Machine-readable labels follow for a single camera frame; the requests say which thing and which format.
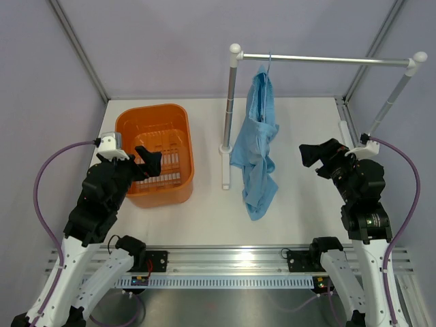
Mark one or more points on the light blue shorts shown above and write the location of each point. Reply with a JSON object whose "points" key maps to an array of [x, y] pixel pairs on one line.
{"points": [[251, 151]]}

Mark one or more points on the white slotted cable duct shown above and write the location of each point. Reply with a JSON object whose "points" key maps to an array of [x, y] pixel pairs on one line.
{"points": [[217, 282]]}

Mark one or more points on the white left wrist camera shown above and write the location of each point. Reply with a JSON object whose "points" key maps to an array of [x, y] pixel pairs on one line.
{"points": [[110, 146]]}

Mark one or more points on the orange plastic basket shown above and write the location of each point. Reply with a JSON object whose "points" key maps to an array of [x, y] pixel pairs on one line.
{"points": [[159, 138]]}

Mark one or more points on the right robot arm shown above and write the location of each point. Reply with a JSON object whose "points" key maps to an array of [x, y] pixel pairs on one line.
{"points": [[373, 299]]}

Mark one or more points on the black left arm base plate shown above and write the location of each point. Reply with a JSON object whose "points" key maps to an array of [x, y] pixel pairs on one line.
{"points": [[154, 261]]}

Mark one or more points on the blue wire hanger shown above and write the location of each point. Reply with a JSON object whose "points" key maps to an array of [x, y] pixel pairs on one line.
{"points": [[269, 63]]}

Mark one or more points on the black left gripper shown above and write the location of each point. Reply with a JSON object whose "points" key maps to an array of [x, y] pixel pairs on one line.
{"points": [[151, 159]]}

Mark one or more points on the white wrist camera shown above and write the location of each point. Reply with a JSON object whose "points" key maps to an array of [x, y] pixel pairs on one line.
{"points": [[110, 146], [367, 148]]}

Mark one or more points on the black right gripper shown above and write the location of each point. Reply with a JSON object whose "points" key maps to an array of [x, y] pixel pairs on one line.
{"points": [[330, 152]]}

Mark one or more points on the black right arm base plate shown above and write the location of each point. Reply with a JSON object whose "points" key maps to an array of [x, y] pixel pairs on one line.
{"points": [[302, 261]]}

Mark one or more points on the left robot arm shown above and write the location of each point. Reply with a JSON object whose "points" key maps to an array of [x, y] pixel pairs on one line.
{"points": [[65, 299]]}

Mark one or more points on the aluminium mounting rail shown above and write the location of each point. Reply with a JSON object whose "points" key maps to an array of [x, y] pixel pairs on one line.
{"points": [[242, 261]]}

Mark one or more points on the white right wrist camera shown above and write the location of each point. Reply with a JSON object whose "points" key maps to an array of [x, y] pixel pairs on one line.
{"points": [[367, 148]]}

